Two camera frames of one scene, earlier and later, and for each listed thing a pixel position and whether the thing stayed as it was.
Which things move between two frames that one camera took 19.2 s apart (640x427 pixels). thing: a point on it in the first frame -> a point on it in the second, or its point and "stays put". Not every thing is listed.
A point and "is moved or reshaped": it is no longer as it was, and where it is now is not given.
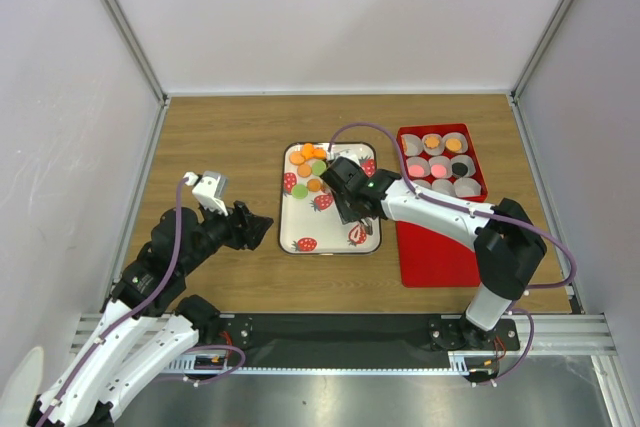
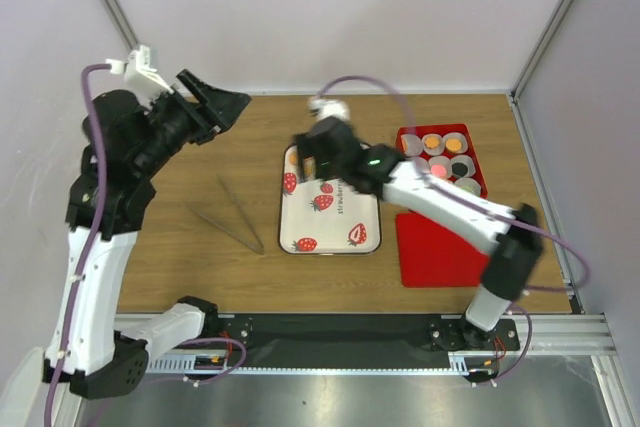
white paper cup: [467, 187] stays put
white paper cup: [440, 167] stays put
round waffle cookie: [453, 145] stays put
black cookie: [459, 168] stays put
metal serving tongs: [369, 224] is moved or reshaped
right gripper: [345, 214] -> [308, 150]
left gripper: [252, 230] -> [218, 111]
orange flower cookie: [431, 142] stays put
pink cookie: [438, 170] stays put
